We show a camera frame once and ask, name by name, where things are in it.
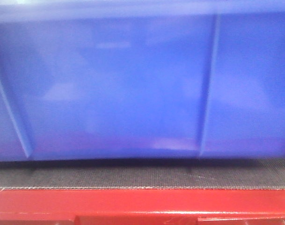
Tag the red conveyor frame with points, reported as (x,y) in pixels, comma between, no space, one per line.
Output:
(142,207)

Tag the dark conveyor belt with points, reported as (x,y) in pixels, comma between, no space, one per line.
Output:
(144,174)

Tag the large blue plastic bin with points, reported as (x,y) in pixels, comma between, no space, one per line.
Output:
(88,79)

